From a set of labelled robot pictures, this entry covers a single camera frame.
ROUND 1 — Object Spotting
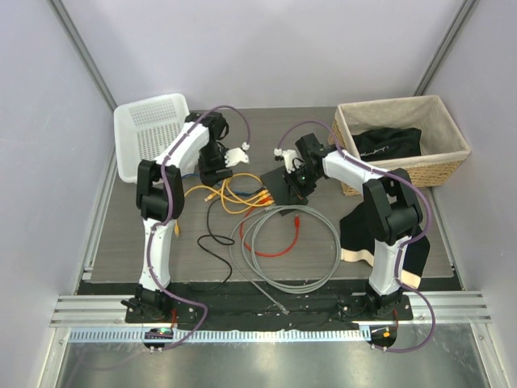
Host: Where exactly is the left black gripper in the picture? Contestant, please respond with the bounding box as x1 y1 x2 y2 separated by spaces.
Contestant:
199 141 233 189

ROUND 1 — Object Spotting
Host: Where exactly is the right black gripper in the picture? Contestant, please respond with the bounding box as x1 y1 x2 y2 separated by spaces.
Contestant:
282 165 322 205

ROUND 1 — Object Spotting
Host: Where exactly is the black network switch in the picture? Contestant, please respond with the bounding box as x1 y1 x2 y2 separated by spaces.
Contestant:
259 167 309 206

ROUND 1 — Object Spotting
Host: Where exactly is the blue ethernet cable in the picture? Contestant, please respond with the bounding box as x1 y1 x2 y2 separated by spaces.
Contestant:
180 173 259 197

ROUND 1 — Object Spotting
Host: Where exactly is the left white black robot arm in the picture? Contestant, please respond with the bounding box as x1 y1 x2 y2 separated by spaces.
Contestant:
122 112 233 323

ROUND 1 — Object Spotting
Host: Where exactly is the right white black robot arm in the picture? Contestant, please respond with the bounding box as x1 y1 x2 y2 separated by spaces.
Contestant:
274 133 423 319

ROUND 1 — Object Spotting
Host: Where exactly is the black cloth with beige stripe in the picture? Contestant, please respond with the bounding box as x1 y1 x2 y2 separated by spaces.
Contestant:
339 203 431 289

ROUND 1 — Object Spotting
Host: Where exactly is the white perforated plastic basket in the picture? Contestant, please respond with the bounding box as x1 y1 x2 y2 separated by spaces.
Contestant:
113 93 189 183

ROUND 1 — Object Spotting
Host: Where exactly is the black cloth in basket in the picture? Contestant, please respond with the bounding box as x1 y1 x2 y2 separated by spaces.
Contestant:
352 127 422 162

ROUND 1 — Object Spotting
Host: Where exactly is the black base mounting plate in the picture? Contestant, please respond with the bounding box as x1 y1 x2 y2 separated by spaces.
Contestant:
121 292 414 331

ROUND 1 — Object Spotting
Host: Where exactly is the wicker basket with liner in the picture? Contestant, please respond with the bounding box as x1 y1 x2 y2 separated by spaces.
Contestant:
328 95 471 188

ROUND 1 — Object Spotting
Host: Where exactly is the short yellow ethernet cable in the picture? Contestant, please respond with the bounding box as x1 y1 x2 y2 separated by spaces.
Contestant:
204 174 272 213

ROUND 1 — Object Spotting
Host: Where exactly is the black power cable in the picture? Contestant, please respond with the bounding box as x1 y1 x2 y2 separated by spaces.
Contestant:
192 200 236 291

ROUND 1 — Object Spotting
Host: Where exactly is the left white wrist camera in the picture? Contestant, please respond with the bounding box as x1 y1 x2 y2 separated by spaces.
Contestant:
225 142 250 168

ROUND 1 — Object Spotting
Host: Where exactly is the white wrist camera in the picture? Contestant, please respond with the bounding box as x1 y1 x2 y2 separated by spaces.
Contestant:
274 149 304 173
225 142 250 168

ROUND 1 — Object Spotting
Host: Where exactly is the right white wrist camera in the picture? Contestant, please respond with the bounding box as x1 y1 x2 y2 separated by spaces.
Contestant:
274 149 304 173

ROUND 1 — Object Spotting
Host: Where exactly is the grey ethernet cable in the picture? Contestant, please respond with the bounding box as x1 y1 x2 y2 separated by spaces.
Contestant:
229 204 338 317

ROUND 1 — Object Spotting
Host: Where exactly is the red ethernet cable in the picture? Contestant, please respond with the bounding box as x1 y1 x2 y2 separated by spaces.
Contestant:
239 205 302 258

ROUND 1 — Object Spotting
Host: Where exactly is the long yellow ethernet cable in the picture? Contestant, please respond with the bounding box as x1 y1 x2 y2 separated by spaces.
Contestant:
172 172 271 237

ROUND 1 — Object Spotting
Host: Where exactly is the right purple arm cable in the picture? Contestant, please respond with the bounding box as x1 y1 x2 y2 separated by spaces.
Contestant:
276 120 435 352

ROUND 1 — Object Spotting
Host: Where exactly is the aluminium frame rail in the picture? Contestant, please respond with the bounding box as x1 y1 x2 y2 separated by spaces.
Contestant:
50 291 492 344

